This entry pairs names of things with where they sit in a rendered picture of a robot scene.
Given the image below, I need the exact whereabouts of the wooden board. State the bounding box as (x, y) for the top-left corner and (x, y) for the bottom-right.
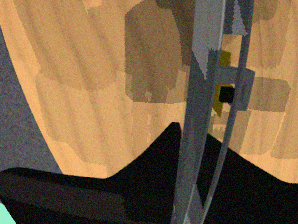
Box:
(0, 0), (298, 184)

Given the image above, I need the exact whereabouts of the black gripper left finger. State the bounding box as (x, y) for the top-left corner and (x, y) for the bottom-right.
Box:
(0, 123), (182, 224)

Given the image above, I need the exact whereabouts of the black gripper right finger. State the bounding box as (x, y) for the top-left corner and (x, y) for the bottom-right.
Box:
(197, 133), (298, 224)

